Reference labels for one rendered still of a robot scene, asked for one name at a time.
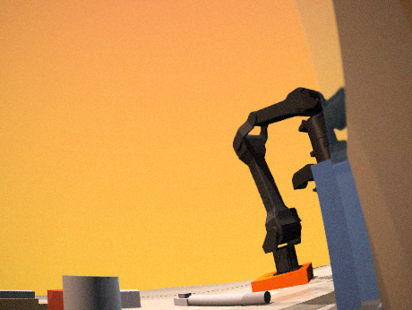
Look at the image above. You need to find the grey cylinder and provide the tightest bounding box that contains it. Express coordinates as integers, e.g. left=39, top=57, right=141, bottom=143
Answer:
left=62, top=275, right=122, bottom=310

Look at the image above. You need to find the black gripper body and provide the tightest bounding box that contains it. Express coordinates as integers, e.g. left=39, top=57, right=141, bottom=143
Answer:
left=292, top=136, right=329, bottom=190

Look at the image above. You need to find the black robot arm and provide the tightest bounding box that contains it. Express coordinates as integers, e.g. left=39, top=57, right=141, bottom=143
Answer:
left=233, top=87, right=327, bottom=276

